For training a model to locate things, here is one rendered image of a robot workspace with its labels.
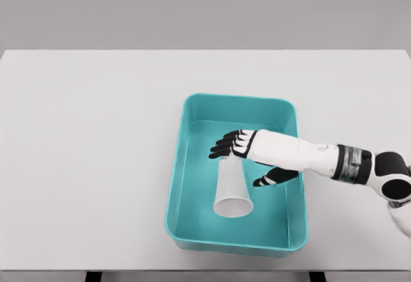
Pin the white paper cup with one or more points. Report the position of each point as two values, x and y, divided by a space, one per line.
232 195

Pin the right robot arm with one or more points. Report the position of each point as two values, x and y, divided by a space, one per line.
353 163

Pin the teal plastic basket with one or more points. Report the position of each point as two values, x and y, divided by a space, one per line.
199 179

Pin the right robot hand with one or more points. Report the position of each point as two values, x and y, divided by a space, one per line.
271 148

